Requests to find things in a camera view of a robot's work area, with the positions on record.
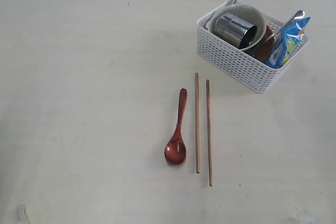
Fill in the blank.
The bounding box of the stainless steel spoon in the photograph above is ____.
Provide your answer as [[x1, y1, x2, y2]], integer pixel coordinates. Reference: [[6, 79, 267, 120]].
[[261, 10, 305, 44]]

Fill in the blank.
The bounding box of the red-brown wooden spoon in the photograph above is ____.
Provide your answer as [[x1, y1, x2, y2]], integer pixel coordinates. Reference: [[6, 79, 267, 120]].
[[164, 88, 187, 165]]

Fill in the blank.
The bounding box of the wooden chopstick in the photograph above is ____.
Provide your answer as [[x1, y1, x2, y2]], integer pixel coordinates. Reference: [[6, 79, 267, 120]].
[[195, 72, 200, 173], [206, 79, 213, 186]]

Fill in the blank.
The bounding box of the red-brown wooden bowl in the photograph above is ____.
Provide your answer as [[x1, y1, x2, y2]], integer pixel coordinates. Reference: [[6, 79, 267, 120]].
[[254, 25, 275, 62]]

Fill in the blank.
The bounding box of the blue snack bag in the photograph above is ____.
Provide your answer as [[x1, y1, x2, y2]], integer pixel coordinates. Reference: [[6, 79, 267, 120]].
[[264, 17, 311, 69]]

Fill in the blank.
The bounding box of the stainless steel cup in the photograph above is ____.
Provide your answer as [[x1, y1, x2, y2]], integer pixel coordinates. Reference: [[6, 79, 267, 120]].
[[213, 12, 257, 49]]

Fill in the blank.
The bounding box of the white plastic woven basket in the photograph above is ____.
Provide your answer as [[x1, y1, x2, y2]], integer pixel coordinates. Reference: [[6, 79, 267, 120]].
[[196, 2, 309, 93]]

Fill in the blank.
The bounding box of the cream ceramic bowl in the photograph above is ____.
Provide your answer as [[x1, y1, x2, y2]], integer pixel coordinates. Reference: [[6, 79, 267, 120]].
[[208, 4, 266, 51]]

